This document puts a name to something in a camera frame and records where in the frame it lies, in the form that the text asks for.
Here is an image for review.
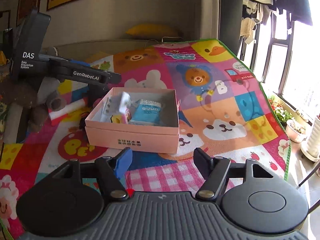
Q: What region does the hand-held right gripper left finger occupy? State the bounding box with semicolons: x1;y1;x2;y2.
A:
50;147;133;200

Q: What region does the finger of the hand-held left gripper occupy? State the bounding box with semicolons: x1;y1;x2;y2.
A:
50;59;122;85
40;53;92;67

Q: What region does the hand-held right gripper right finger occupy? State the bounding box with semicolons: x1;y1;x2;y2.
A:
194;147;285;200

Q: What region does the pink cardboard box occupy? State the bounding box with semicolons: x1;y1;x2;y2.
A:
85;87;180;154

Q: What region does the white battery charger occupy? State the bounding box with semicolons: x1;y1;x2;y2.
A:
101;94;113;117

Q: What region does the clear zip bag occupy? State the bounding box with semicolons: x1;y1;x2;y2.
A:
119;91;132;113

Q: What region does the blue and white packet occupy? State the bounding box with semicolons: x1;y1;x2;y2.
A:
128;99;163;126

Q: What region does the beige sofa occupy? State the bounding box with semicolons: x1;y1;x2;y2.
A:
54;39;163;61

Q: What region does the colourful printed play mat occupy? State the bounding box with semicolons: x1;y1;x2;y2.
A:
0;39;292;240

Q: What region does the brown plush bear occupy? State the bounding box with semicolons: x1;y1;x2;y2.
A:
0;76;67;133

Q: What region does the yellow pillow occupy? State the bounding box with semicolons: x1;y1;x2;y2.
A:
125;24;179;39

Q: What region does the green flowering plant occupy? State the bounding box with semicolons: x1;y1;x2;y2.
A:
268;94;293;123

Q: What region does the white flower pot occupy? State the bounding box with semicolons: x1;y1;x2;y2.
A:
286;119;307;143

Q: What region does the ribbed white planter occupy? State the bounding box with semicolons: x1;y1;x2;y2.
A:
301;116;320;162

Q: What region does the grey curtain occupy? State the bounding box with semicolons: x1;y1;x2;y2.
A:
217;0;244;58

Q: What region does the hanging dark garment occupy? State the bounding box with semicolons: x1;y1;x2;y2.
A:
274;0;314;27

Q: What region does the white cable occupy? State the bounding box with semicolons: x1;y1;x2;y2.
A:
144;36;181;47

